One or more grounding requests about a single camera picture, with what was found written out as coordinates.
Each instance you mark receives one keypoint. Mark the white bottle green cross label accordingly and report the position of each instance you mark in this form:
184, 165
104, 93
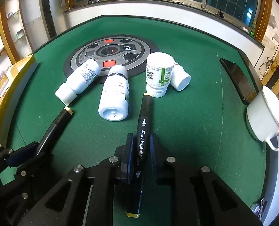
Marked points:
158, 73

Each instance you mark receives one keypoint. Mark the small white bottle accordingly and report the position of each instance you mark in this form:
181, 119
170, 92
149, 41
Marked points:
180, 78

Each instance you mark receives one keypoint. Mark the round mahjong table control panel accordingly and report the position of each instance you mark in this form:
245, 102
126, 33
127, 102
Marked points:
126, 50

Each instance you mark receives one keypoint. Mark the white ceramic cup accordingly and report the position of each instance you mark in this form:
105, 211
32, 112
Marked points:
262, 118

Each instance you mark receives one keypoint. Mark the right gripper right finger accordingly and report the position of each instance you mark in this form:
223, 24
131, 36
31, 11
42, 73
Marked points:
198, 196

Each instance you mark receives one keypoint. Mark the white bottle black band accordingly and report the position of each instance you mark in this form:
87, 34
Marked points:
114, 101

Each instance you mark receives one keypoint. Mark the black smartphone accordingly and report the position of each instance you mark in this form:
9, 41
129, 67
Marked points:
240, 81

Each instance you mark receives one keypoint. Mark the black marker yellow cap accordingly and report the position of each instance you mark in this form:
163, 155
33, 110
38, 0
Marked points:
140, 154
54, 131

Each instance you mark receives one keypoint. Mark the white wall shelving unit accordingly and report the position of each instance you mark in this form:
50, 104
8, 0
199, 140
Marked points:
14, 44

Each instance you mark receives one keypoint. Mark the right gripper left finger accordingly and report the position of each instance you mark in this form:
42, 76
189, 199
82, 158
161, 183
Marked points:
84, 196

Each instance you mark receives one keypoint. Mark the white pill bottle long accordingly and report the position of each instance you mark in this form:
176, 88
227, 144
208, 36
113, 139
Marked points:
78, 81

